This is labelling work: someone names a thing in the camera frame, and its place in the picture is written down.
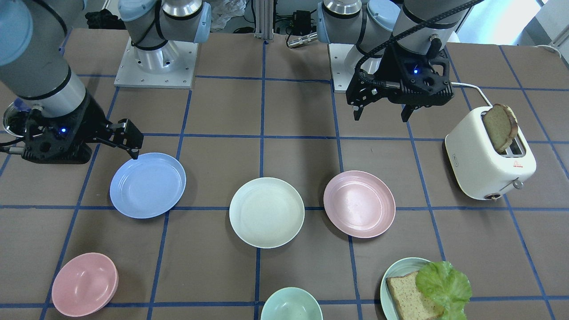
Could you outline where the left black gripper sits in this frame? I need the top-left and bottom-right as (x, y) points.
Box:
(346, 42), (454, 122)

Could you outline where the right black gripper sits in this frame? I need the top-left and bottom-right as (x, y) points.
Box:
(21, 93), (144, 164)

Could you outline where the blue plate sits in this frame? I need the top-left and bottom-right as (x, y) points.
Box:
(109, 152), (187, 219)

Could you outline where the pink plate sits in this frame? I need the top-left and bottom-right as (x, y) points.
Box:
(323, 170), (396, 238)

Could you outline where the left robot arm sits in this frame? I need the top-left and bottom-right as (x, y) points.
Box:
(317, 0), (478, 122)

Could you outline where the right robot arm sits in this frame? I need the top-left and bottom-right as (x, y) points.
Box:
(1, 0), (212, 164)

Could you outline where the white chair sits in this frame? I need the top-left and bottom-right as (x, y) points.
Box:
(447, 31), (461, 43)

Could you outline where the white toaster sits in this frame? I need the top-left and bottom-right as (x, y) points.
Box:
(444, 106), (537, 200)

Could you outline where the toast slice in toaster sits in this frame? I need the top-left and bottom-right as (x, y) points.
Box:
(482, 104), (519, 153)

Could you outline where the blue saucepan with lid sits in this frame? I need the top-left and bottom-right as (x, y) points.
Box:
(2, 98), (31, 138)

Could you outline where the pink bowl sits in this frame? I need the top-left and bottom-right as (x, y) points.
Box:
(51, 252), (119, 317)

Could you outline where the cream white plate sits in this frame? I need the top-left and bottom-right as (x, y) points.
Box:
(229, 177), (305, 248)

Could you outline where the green plate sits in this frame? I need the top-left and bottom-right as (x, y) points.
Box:
(379, 257), (431, 320)

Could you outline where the green lettuce leaf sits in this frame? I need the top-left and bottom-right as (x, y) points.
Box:
(415, 261), (472, 320)

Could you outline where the bread slice on plate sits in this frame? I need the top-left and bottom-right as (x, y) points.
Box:
(386, 271), (444, 320)

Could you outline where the green bowl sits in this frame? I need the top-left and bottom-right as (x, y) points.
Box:
(260, 287), (323, 320)

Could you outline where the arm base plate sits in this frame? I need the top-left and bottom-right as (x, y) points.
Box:
(114, 41), (199, 89)
(329, 43), (363, 93)

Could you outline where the white toaster power cable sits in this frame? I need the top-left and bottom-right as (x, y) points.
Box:
(451, 81), (493, 107)

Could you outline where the aluminium frame post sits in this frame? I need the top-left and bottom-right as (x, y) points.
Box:
(251, 0), (275, 43)

